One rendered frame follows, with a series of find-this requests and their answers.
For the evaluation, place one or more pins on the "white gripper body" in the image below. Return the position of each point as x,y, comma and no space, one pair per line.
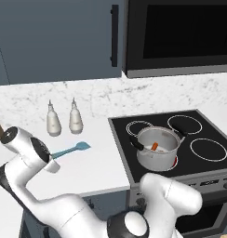
52,166

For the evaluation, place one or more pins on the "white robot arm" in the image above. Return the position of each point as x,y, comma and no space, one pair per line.
72,214

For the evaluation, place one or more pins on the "blue spatula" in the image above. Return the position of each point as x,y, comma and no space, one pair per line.
79,146

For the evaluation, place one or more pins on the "orange carrot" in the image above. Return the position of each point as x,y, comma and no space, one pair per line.
154,146

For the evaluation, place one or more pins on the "white shaker bottle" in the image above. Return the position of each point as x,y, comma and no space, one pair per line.
76,122
53,124

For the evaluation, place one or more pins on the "blue-grey base cupboard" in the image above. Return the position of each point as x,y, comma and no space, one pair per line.
109,204

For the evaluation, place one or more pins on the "wide blue-grey cupboard door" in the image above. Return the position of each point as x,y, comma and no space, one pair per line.
56,40

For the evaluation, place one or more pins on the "black hob stove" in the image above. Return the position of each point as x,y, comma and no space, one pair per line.
205,130

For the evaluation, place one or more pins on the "black oven door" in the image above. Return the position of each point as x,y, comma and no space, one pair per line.
211,217

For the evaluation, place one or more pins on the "black microwave oven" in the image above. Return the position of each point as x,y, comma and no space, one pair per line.
180,31

